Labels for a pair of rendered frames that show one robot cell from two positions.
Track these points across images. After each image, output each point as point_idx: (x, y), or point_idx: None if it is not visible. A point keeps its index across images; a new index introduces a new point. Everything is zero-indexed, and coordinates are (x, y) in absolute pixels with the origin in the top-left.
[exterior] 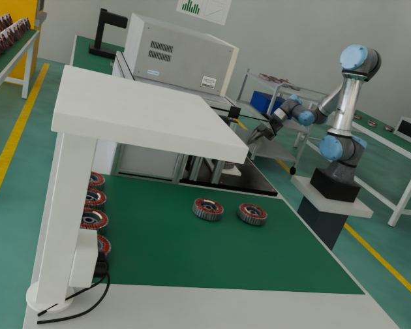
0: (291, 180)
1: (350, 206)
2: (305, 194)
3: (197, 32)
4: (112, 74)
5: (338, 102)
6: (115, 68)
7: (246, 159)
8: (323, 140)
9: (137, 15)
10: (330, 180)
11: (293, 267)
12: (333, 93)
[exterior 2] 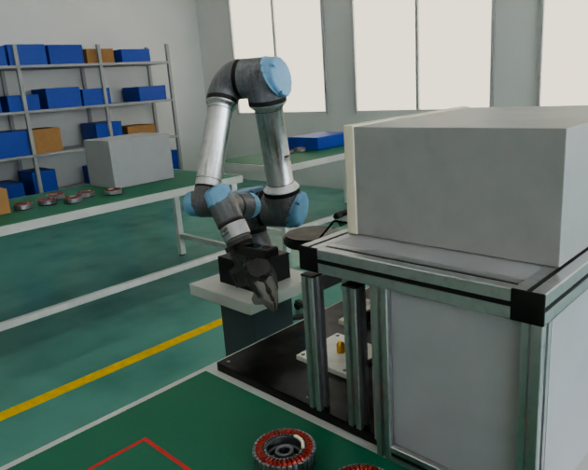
0: (252, 311)
1: None
2: (289, 296)
3: (400, 123)
4: (550, 367)
5: (280, 147)
6: (577, 311)
7: (302, 324)
8: (299, 205)
9: None
10: (283, 254)
11: None
12: (220, 148)
